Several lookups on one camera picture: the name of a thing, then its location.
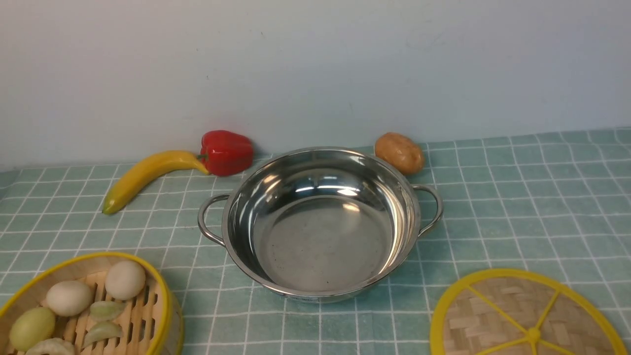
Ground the green bun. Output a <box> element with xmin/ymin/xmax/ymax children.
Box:
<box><xmin>9</xmin><ymin>307</ymin><xmax>56</xmax><ymax>352</ymax></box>

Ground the brown potato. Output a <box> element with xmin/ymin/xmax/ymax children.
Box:
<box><xmin>374</xmin><ymin>132</ymin><xmax>425</xmax><ymax>176</ymax></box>

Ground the white bun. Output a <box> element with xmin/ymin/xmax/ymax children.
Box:
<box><xmin>45</xmin><ymin>280</ymin><xmax>93</xmax><ymax>317</ymax></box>
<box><xmin>105</xmin><ymin>260</ymin><xmax>146</xmax><ymax>301</ymax></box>

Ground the white dumpling front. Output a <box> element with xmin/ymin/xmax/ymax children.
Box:
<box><xmin>25</xmin><ymin>338</ymin><xmax>76</xmax><ymax>355</ymax></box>

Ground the yellow-rimmed bamboo steamer basket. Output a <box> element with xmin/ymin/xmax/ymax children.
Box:
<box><xmin>1</xmin><ymin>252</ymin><xmax>184</xmax><ymax>355</ymax></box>

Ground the white bun middle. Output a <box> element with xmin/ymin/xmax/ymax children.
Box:
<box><xmin>45</xmin><ymin>280</ymin><xmax>93</xmax><ymax>317</ymax></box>

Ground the red bell pepper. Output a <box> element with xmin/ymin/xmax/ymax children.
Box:
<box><xmin>199</xmin><ymin>130</ymin><xmax>254</xmax><ymax>176</ymax></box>

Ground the green dumpling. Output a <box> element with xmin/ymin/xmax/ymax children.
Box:
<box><xmin>89</xmin><ymin>301</ymin><xmax>126</xmax><ymax>322</ymax></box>
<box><xmin>81</xmin><ymin>320</ymin><xmax>123</xmax><ymax>349</ymax></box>

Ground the green checked tablecloth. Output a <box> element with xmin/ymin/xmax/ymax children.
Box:
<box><xmin>0</xmin><ymin>128</ymin><xmax>631</xmax><ymax>355</ymax></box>

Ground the white bun right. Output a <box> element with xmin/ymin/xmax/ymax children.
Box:
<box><xmin>105</xmin><ymin>260</ymin><xmax>146</xmax><ymax>301</ymax></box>

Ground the green dumpling middle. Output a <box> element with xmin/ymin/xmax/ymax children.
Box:
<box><xmin>81</xmin><ymin>320</ymin><xmax>123</xmax><ymax>349</ymax></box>

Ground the yellow plastic banana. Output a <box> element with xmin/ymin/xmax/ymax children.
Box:
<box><xmin>102</xmin><ymin>150</ymin><xmax>210</xmax><ymax>215</ymax></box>

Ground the yellow woven bamboo steamer lid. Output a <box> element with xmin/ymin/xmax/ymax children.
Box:
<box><xmin>429</xmin><ymin>268</ymin><xmax>628</xmax><ymax>355</ymax></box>

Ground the green dumpling right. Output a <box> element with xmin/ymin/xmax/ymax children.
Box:
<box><xmin>89</xmin><ymin>301</ymin><xmax>126</xmax><ymax>322</ymax></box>

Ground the stainless steel two-handled pot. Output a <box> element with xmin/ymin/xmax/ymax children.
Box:
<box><xmin>197</xmin><ymin>146</ymin><xmax>444</xmax><ymax>303</ymax></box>

